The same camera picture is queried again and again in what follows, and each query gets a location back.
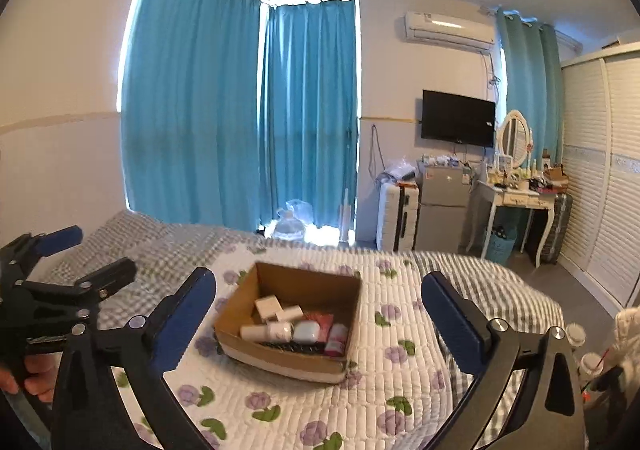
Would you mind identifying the white floral quilt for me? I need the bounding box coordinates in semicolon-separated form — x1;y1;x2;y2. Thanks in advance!
100;241;461;449

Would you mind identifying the white air conditioner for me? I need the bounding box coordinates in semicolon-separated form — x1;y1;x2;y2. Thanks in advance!
404;12;495;52

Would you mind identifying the white louvered wardrobe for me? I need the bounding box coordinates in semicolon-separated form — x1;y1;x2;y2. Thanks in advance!
560;42;639;315

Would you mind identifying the open cardboard box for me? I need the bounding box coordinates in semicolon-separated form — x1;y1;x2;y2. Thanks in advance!
214;262;362;385

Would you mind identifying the narrow blue curtain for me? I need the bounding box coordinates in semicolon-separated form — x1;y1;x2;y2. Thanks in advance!
496;10;564;163

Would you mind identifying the white cream bottle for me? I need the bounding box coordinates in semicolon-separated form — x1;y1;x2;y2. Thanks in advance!
240;322;293;344

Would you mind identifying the white dressing table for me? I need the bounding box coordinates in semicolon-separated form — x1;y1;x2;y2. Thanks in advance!
465;180;555;269

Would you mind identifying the white suitcase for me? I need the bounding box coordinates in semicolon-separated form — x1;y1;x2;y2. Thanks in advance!
376;182;420;251

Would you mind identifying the white puffy jacket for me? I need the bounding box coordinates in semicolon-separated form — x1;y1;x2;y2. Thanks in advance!
606;307;640;384

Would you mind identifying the black wall television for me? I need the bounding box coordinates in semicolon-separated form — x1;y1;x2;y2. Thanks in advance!
421;90;496;149

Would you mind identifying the large blue curtain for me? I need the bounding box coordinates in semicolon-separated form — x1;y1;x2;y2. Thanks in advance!
119;0;358;231

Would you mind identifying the white bottle red cap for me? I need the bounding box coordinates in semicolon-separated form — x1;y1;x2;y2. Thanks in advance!
324;323;349;358

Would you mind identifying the white box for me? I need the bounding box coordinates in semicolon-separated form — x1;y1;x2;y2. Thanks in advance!
254;295;282;323

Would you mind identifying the black remote control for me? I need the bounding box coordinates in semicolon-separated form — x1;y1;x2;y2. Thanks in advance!
262;342;324;356

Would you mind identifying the dark checkered suitcase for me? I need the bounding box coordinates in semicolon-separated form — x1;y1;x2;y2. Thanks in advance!
540;193;573;263

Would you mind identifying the person's left hand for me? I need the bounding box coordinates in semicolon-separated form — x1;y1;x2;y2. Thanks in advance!
0;355;58;404

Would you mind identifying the grey power adapter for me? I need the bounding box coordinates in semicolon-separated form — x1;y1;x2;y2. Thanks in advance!
276;306;305;322

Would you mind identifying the teal laundry basket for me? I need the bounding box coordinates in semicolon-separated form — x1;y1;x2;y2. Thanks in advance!
486;225;518;266

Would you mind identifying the red patterned box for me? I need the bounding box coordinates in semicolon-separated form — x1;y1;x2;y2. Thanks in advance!
306;312;334;344

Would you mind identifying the drink cup with straw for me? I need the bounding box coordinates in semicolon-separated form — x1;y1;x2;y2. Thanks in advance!
578;352;606;384

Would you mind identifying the silver mini fridge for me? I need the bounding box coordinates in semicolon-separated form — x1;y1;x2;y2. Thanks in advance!
414;164;471;254

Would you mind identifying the oval vanity mirror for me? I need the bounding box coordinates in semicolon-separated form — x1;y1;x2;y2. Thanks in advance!
497;110;533;168

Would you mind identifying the white charger block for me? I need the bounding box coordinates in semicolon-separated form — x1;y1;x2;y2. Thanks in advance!
292;320;321;345

